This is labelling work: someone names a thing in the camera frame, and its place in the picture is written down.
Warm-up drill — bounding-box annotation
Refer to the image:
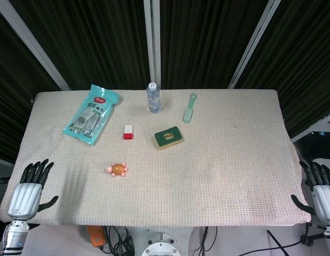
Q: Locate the white metal frame post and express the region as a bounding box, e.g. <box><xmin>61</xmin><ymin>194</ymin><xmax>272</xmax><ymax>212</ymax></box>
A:
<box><xmin>226</xmin><ymin>0</ymin><xmax>282</xmax><ymax>89</ymax></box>
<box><xmin>0</xmin><ymin>0</ymin><xmax>72</xmax><ymax>91</ymax></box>
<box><xmin>143</xmin><ymin>0</ymin><xmax>162</xmax><ymax>90</ymax></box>

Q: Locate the orange power strip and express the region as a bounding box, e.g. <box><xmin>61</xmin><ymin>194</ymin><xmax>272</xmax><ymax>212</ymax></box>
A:
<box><xmin>86</xmin><ymin>226</ymin><xmax>105</xmax><ymax>248</ymax></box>

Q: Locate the light green plastic comb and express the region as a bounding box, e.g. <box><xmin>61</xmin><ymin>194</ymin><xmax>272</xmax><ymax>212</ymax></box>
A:
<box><xmin>182</xmin><ymin>93</ymin><xmax>198</xmax><ymax>124</ymax></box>

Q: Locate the teal cleaning cloth package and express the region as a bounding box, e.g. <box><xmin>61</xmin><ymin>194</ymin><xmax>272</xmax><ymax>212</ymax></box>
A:
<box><xmin>62</xmin><ymin>84</ymin><xmax>120</xmax><ymax>146</ymax></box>

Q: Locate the small orange pink turtle toy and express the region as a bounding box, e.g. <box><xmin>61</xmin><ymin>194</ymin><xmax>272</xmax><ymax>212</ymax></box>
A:
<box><xmin>106</xmin><ymin>162</ymin><xmax>129</xmax><ymax>177</ymax></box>

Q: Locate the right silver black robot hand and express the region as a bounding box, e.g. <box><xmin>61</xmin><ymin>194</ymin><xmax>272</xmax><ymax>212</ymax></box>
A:
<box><xmin>290</xmin><ymin>159</ymin><xmax>330</xmax><ymax>227</ymax></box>

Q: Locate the round grey robot base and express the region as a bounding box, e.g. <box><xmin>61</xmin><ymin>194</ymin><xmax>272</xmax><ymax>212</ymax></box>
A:
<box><xmin>141</xmin><ymin>232</ymin><xmax>180</xmax><ymax>256</ymax></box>

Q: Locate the white red small box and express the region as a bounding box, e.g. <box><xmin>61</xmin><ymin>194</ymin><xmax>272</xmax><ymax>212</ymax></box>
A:
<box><xmin>123</xmin><ymin>124</ymin><xmax>135</xmax><ymax>140</ymax></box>

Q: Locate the clear plastic water bottle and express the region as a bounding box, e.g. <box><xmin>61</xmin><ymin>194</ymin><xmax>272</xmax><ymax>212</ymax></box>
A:
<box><xmin>146</xmin><ymin>82</ymin><xmax>162</xmax><ymax>114</ymax></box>

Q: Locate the black cable bundle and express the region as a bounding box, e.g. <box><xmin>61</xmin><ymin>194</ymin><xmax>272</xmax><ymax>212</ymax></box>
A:
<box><xmin>99</xmin><ymin>226</ymin><xmax>139</xmax><ymax>254</ymax></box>

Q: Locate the green yellow sponge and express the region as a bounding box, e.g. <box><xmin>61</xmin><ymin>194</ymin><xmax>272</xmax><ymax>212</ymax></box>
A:
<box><xmin>154</xmin><ymin>126</ymin><xmax>185</xmax><ymax>150</ymax></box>

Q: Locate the beige cloth-covered table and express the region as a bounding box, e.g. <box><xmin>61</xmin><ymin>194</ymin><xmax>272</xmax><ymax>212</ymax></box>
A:
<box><xmin>0</xmin><ymin>89</ymin><xmax>312</xmax><ymax>227</ymax></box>

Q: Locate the black monitor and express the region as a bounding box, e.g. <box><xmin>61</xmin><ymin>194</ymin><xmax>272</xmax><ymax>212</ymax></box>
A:
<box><xmin>293</xmin><ymin>130</ymin><xmax>330</xmax><ymax>162</ymax></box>

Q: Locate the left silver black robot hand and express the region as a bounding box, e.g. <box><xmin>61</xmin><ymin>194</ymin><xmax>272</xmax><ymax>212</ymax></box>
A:
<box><xmin>7</xmin><ymin>159</ymin><xmax>59</xmax><ymax>221</ymax></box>

